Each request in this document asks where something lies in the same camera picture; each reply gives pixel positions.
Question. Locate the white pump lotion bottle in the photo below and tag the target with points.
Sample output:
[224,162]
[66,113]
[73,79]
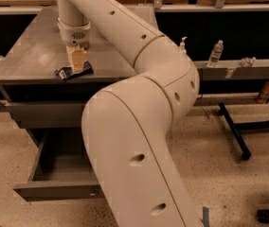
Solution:
[182,45]

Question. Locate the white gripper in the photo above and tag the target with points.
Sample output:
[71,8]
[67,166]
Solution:
[75,35]

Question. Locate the black metal stand leg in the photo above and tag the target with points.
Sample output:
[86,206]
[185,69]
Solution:
[246,154]

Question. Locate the orange spray bottle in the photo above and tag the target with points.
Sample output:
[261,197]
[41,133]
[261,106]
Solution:
[264,93]

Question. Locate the crumpled clear plastic wrap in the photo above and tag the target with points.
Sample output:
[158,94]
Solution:
[247,62]

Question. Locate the black chair caster base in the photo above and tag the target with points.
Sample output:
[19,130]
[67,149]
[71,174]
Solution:
[263,216]

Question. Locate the dark blue rxbar wrapper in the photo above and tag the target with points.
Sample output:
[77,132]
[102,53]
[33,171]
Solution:
[67,73]

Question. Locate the open grey middle drawer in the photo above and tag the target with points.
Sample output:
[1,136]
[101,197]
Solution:
[61,169]

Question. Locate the closed grey top drawer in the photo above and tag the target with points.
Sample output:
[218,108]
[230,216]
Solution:
[41,115]

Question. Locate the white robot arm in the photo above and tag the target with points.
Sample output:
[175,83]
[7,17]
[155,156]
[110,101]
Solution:
[124,125]

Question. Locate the grey wooden drawer cabinet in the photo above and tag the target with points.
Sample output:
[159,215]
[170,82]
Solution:
[27,74]

